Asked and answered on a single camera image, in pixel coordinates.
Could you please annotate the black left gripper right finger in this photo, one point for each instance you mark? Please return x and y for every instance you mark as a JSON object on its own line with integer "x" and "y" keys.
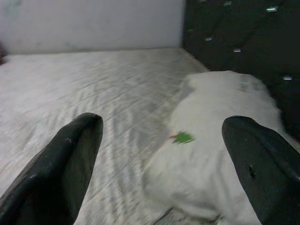
{"x": 267, "y": 168}

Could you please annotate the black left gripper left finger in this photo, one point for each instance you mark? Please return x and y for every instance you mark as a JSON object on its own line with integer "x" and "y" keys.
{"x": 51, "y": 178}

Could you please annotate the white pillow green tree print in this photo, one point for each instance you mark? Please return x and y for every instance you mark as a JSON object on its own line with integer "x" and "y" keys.
{"x": 211, "y": 105}

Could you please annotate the white quilted mattress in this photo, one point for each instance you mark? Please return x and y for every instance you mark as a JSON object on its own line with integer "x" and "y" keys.
{"x": 82, "y": 82}

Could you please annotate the black tufted headboard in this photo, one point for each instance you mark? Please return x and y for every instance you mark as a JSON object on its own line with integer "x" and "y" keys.
{"x": 246, "y": 28}

